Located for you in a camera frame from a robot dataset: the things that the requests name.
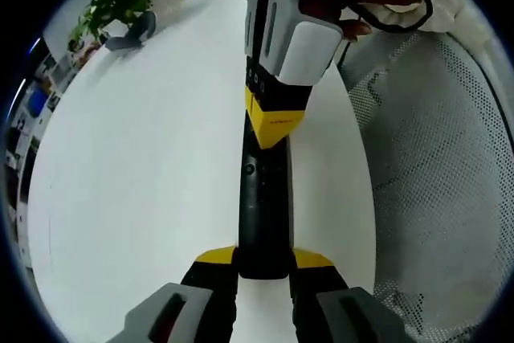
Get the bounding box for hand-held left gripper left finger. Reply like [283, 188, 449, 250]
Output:
[120, 244, 241, 343]

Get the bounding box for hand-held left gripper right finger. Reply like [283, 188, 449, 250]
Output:
[287, 248, 409, 343]

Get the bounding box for black remote control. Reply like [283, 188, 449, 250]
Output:
[236, 117, 295, 280]

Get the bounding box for clear glass vessel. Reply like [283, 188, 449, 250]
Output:
[153, 0, 186, 19]

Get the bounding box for grey figure pot holder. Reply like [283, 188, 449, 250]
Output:
[104, 10, 157, 52]

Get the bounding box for green leafy plant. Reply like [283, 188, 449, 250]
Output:
[67, 0, 157, 51]

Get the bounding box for white perforated mesh chair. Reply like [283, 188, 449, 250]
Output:
[339, 29, 514, 343]

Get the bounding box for blue bin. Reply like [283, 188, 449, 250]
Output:
[28, 84, 50, 120]

